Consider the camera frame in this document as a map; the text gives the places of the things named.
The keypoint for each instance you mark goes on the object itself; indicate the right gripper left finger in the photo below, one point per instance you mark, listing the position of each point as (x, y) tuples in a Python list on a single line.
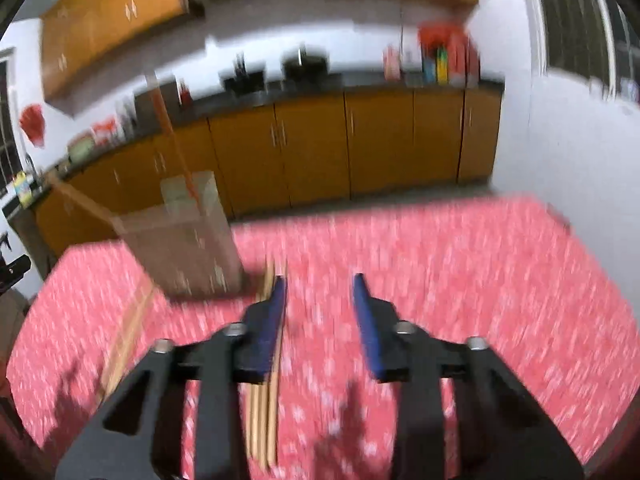
[(136, 432)]

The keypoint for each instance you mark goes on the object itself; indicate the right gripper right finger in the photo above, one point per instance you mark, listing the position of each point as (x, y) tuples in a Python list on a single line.
[(503, 431)]

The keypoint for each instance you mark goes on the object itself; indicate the red floral tablecloth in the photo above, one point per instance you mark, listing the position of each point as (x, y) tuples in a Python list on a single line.
[(507, 269)]

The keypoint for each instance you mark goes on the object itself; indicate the beige perforated utensil holder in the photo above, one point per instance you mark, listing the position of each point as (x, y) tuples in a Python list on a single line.
[(185, 245)]

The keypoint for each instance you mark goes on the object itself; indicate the yellow detergent bottle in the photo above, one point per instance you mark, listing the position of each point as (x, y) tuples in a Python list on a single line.
[(22, 184)]

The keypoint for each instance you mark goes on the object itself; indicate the green basin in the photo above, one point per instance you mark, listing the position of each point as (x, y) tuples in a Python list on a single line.
[(81, 146)]

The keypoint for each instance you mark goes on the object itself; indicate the red bag on counter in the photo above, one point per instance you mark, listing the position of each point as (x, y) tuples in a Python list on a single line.
[(105, 131)]

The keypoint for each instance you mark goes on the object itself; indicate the dark cutting board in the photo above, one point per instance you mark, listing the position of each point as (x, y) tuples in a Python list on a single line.
[(144, 107)]

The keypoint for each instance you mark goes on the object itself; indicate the black countertop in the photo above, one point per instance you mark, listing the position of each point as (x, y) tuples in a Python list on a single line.
[(274, 92)]

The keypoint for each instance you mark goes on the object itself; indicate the red sauce bottle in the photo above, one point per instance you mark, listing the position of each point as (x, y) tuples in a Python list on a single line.
[(184, 95)]

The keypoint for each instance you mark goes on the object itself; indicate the pink bottle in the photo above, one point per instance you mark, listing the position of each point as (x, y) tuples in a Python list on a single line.
[(391, 64)]

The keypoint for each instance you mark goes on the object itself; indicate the black wok with lid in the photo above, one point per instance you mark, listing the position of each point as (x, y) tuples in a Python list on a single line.
[(305, 65)]

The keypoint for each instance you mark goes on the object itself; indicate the right window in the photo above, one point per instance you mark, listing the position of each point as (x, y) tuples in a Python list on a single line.
[(593, 40)]

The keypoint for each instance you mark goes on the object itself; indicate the red plastic bag on wall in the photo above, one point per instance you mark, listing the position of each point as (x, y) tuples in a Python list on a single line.
[(33, 124)]

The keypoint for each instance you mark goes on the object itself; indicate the black wok with handle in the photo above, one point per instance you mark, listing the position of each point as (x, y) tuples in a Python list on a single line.
[(244, 78)]

